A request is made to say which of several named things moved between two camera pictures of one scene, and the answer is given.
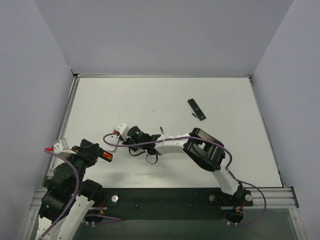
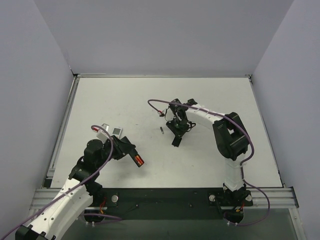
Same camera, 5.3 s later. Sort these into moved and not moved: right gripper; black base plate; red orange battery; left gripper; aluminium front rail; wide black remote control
Moved: wide black remote control; red orange battery; left gripper; right gripper
Not moved: black base plate; aluminium front rail
